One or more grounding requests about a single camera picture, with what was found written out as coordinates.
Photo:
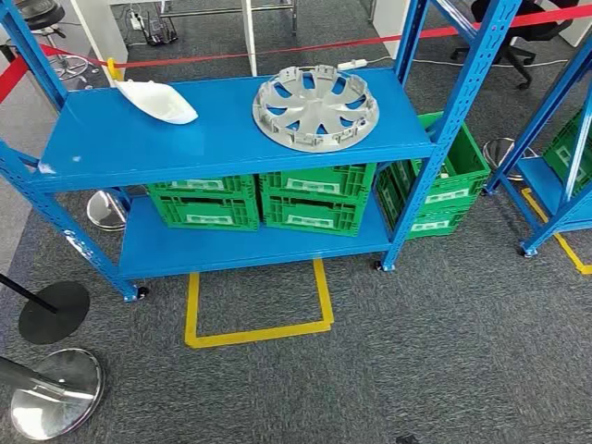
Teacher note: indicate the silver plastic wheel hubcap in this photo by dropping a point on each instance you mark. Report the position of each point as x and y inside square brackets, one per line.
[319, 109]

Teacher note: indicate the blue metal shelf rack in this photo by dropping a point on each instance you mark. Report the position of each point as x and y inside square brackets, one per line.
[231, 135]
[541, 178]

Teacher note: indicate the green plastic crate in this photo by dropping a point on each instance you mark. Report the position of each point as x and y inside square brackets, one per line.
[314, 215]
[559, 153]
[457, 165]
[208, 212]

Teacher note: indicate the yellow floor tape outline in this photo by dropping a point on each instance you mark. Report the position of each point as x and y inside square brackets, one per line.
[259, 335]

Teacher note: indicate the red barrier belt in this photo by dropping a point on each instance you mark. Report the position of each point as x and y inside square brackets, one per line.
[11, 80]
[277, 51]

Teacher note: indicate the white power strip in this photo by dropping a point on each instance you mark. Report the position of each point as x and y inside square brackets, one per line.
[351, 64]
[137, 21]

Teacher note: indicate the white plastic mirror cover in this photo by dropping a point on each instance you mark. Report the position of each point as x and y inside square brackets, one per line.
[157, 101]

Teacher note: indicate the chrome stanchion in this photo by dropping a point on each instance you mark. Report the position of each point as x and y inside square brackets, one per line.
[55, 398]
[499, 153]
[106, 211]

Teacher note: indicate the yellow hook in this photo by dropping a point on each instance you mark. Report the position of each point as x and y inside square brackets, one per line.
[113, 68]

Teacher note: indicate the black office chair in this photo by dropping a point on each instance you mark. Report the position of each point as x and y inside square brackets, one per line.
[513, 55]

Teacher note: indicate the black round stool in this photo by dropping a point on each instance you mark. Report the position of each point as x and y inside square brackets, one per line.
[41, 15]

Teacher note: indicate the steel table frame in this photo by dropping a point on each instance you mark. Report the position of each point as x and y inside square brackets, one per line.
[222, 11]

